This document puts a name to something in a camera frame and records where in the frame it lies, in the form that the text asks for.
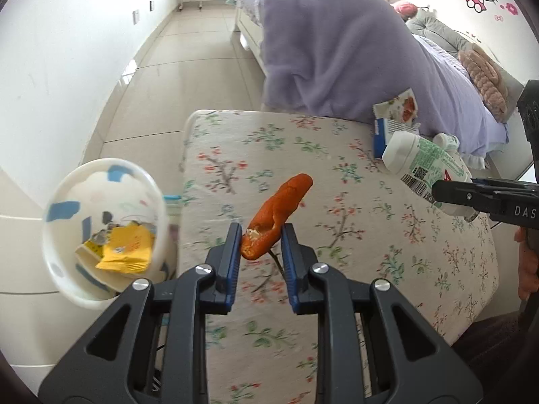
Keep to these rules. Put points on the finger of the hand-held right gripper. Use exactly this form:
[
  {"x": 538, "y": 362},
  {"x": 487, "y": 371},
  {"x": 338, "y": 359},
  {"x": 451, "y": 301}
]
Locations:
[
  {"x": 459, "y": 195},
  {"x": 505, "y": 186}
]

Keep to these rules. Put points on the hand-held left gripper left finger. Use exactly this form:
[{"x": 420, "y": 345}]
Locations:
[{"x": 233, "y": 252}]

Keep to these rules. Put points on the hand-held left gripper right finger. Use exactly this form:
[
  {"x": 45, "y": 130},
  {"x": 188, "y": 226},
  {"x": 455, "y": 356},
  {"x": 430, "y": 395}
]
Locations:
[{"x": 288, "y": 256}]

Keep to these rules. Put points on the orange peel piece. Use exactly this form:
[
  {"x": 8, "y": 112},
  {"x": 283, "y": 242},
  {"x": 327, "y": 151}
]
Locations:
[{"x": 278, "y": 206}]

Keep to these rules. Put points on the large white green-label bottle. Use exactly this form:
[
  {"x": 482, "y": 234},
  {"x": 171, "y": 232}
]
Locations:
[{"x": 421, "y": 155}]

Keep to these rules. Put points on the yellow snack wrapper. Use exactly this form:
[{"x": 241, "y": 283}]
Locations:
[{"x": 126, "y": 252}]

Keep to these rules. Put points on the white bin with blue tape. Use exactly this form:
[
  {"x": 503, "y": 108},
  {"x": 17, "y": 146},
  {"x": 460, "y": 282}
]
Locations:
[{"x": 67, "y": 193}]

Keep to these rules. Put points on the person's right hand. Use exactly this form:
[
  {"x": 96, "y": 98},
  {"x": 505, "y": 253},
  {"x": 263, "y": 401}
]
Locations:
[{"x": 528, "y": 269}]

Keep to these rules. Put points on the small white green-label bottle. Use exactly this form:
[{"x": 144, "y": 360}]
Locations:
[{"x": 446, "y": 139}]

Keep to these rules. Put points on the floral tablecloth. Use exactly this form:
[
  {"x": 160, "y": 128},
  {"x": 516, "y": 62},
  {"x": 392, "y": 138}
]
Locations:
[{"x": 337, "y": 219}]

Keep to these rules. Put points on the blue and white carton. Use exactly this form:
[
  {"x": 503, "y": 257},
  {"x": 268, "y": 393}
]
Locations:
[{"x": 391, "y": 128}]

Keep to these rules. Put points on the crumpled snack wrapper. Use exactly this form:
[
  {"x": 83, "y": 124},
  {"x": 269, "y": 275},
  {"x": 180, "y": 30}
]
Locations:
[{"x": 400, "y": 107}]

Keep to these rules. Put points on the pink knitted pillow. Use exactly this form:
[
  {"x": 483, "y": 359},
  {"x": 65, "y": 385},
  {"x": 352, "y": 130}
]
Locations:
[{"x": 484, "y": 80}]

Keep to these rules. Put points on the person's dark pants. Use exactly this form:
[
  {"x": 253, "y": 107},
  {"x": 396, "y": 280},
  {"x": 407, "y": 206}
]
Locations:
[{"x": 505, "y": 341}]

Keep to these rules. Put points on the grey pillow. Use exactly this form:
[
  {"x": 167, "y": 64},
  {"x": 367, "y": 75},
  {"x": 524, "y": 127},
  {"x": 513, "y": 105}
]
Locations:
[{"x": 438, "y": 29}]

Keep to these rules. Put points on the purple fleece blanket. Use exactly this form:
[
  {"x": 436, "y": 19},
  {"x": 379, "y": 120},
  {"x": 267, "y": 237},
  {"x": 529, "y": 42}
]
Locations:
[{"x": 337, "y": 50}]

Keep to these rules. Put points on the pink plush toy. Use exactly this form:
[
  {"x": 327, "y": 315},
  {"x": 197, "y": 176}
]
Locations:
[{"x": 404, "y": 8}]

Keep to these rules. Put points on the white wardrobe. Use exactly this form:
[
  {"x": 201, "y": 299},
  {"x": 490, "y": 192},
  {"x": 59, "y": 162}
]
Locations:
[{"x": 21, "y": 252}]

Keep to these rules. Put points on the bed with lavender sheet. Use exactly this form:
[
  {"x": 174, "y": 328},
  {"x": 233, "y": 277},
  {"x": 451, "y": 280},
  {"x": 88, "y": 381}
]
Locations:
[{"x": 248, "y": 29}]

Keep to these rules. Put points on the white wall outlet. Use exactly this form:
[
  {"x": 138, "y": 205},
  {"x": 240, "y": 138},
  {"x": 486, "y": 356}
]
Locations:
[{"x": 136, "y": 17}]

